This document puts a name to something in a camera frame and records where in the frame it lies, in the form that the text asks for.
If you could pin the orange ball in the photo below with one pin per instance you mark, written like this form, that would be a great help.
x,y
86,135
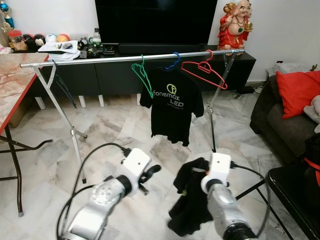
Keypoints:
x,y
63,38

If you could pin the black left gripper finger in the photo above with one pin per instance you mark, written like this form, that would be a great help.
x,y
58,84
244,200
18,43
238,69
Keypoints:
x,y
150,165
154,173

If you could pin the white ball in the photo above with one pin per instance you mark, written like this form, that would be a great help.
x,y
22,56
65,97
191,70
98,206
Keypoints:
x,y
51,38

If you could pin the jar with red lid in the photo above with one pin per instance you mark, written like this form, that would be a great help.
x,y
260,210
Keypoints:
x,y
16,42

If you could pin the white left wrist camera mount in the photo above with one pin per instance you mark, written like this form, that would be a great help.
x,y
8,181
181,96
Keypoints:
x,y
136,162

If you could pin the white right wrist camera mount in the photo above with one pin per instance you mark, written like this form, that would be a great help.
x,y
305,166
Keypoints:
x,y
219,167

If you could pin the red Buddha statue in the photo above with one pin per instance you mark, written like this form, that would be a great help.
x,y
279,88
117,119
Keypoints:
x,y
235,32

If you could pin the black fonemax T-shirt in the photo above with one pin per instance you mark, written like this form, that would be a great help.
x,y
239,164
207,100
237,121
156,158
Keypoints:
x,y
187,200
172,120

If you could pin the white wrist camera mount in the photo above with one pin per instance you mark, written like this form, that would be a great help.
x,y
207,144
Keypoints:
x,y
136,162
219,167

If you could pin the black plush toy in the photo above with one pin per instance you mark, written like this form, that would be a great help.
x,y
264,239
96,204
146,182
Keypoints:
x,y
35,42

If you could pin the black soundbar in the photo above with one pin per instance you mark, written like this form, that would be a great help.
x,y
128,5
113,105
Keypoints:
x,y
160,48

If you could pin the small bottle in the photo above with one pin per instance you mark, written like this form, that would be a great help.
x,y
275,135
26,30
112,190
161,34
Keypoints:
x,y
96,39

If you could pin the tall trophy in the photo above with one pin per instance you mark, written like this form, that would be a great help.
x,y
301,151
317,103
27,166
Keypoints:
x,y
6,17

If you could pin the marble pattern folding table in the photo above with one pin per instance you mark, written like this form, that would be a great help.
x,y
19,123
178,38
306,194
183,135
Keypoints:
x,y
12,80

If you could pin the large brown cardboard box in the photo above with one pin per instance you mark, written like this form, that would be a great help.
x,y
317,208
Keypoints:
x,y
22,112

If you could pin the blue hanger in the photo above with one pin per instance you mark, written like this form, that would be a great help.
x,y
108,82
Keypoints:
x,y
177,57

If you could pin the red cushion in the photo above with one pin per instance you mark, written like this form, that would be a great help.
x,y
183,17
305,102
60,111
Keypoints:
x,y
300,92

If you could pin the red plastic hanger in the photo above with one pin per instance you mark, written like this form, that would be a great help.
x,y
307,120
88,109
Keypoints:
x,y
204,66

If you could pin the dark brown fabric sofa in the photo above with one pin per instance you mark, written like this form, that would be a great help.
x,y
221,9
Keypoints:
x,y
285,130

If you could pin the white paper stack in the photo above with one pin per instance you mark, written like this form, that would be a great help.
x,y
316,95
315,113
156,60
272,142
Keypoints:
x,y
57,46

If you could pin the grey round plush toy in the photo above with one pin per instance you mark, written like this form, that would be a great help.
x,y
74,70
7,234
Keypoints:
x,y
315,110

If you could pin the black TV cabinet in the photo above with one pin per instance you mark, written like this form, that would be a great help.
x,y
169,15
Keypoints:
x,y
115,75

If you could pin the black television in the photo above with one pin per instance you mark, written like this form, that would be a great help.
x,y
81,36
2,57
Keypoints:
x,y
155,22

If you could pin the green plastic hanger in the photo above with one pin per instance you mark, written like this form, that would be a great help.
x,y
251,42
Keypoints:
x,y
145,77

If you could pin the white marble side table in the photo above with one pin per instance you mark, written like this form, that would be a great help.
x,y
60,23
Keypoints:
x,y
287,67

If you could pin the silver metal clothes rail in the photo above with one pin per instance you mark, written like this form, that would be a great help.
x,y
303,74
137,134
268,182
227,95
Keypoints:
x,y
100,59

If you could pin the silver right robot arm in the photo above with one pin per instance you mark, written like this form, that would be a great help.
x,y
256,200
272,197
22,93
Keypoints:
x,y
225,210

